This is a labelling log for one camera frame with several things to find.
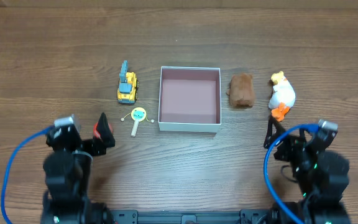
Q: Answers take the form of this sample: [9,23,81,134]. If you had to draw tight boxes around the wooden cat rattle drum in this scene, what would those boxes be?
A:
[121,107,155,138]

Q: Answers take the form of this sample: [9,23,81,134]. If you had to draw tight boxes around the orange toy ball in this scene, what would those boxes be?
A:
[93,123,113,139]

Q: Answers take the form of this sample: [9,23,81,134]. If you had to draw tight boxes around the brown plush toy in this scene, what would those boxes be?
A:
[226,73,256,108]

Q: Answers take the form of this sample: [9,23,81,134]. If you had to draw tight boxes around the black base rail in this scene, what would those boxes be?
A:
[111,209,269,224]

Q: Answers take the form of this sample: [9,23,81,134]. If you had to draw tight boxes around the white plush duck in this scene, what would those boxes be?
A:
[268,71,296,122]

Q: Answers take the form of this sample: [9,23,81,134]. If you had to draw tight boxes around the white box pink inside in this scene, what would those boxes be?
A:
[158,66,222,133]

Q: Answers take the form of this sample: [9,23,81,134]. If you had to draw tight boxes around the yellow and blue toy truck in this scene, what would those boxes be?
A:
[117,60,139,104]

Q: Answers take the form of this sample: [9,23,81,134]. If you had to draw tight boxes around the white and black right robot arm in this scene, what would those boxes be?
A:
[261,116,350,223]

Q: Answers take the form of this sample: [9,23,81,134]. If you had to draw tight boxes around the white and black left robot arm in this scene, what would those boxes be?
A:
[40,113,115,224]

